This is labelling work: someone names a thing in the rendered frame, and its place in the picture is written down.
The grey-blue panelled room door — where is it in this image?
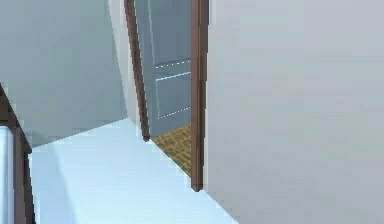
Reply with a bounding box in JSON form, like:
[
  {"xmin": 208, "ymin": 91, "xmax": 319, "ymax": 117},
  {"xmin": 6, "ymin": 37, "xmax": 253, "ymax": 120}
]
[{"xmin": 134, "ymin": 0, "xmax": 193, "ymax": 139}]

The white room door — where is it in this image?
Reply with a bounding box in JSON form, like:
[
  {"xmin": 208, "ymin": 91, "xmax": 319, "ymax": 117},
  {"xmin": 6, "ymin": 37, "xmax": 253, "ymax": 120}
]
[{"xmin": 0, "ymin": 125, "xmax": 16, "ymax": 224}]

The brown wooden door frame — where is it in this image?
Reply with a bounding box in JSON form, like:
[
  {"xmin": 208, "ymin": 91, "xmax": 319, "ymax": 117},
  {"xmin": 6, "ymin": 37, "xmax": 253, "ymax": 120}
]
[{"xmin": 123, "ymin": 0, "xmax": 210, "ymax": 193}]

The dark brown door frame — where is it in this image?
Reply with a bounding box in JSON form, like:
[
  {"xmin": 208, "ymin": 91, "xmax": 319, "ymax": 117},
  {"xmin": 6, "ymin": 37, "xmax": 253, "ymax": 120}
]
[{"xmin": 0, "ymin": 83, "xmax": 37, "ymax": 224}]

